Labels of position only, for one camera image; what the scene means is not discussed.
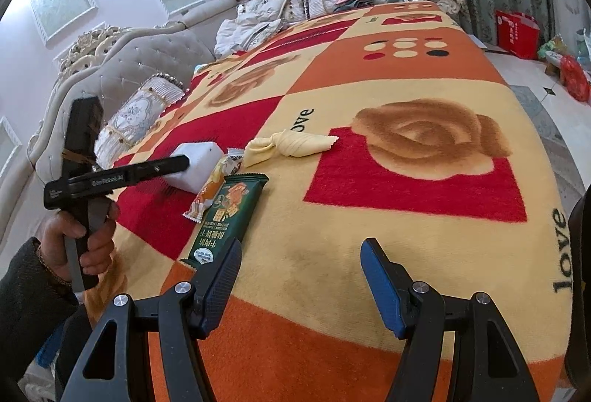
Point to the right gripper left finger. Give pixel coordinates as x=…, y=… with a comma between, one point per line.
x=189, y=312

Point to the left forearm dark sleeve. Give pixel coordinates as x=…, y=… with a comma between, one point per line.
x=34, y=304

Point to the white square cushion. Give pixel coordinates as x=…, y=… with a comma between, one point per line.
x=255, y=22

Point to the orange snack wrapper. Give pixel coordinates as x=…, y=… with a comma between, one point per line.
x=228, y=165

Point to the orange red patterned blanket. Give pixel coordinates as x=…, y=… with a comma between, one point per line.
x=433, y=156

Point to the red bag on floor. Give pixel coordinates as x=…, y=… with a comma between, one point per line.
x=574, y=79

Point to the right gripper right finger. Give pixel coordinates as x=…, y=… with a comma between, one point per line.
x=418, y=315

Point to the grey tufted headboard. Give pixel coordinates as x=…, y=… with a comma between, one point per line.
x=174, y=49

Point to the crumpled yellow paper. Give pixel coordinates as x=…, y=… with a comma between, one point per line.
x=288, y=144

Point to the green snack wrapper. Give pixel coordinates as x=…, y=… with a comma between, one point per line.
x=226, y=222

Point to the red gift bag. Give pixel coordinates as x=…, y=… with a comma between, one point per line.
x=517, y=33

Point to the white bolster pillow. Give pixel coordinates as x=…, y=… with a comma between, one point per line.
x=135, y=117

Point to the white foam block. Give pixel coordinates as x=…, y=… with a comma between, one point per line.
x=203, y=157

